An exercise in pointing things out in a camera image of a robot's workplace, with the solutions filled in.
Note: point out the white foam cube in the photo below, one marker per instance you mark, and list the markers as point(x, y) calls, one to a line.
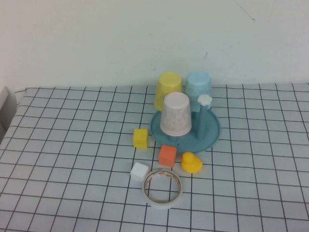
point(139, 172)

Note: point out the yellow rubber duck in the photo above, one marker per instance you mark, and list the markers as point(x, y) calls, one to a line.
point(190, 164)

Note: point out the teal cup stand with pegs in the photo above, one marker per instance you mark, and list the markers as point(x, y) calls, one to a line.
point(207, 142)

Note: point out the pink plastic cup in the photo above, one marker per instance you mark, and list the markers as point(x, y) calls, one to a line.
point(176, 116)

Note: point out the yellow foam cube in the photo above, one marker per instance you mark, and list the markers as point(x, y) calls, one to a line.
point(140, 139)

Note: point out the white black checkered tablecloth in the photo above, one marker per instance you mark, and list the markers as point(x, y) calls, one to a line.
point(72, 145)

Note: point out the white board beside table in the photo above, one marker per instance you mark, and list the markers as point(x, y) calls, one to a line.
point(6, 104)

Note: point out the orange foam cube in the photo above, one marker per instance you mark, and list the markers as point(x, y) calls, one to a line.
point(167, 155)

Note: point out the yellow plastic cup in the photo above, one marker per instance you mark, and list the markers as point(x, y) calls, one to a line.
point(166, 87)

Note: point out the light blue plastic cup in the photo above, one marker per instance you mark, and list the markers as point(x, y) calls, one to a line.
point(199, 83)

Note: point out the white tape roll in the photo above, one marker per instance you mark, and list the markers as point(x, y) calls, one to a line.
point(159, 205)

